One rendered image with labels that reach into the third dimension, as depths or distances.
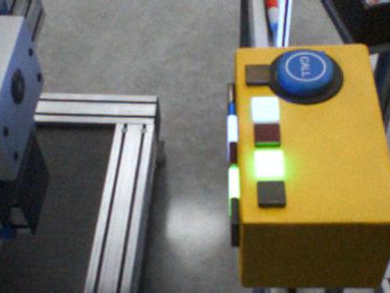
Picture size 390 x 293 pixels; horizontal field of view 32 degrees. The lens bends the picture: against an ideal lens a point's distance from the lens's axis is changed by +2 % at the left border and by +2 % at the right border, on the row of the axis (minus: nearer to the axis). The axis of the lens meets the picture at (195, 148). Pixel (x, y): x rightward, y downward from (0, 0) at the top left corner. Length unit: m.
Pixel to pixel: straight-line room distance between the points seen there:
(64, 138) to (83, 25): 0.67
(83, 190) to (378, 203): 1.14
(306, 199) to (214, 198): 1.30
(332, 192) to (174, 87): 1.56
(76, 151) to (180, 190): 0.31
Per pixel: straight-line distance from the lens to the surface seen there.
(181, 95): 1.96
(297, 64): 0.50
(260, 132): 0.46
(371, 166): 0.46
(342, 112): 0.48
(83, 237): 1.46
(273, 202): 0.43
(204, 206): 1.72
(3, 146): 0.65
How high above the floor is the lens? 1.43
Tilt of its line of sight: 51 degrees down
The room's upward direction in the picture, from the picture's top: 4 degrees counter-clockwise
